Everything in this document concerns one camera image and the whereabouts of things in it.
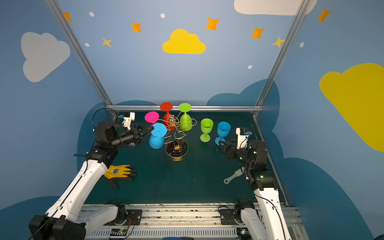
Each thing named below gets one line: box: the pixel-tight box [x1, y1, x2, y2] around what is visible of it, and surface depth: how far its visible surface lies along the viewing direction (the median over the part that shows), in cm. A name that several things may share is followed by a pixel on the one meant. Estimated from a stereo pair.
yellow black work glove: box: [104, 164, 137, 190], surface depth 88 cm
